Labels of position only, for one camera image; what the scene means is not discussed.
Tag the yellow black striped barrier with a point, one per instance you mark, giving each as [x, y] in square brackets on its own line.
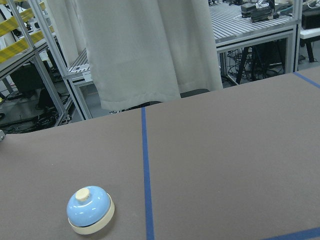
[21, 45]

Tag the beige curtain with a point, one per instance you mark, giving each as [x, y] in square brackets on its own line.
[139, 51]

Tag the aluminium slatted workbench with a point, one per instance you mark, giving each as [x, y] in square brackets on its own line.
[232, 32]

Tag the black equipment on workbench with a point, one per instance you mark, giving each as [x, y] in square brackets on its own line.
[259, 12]

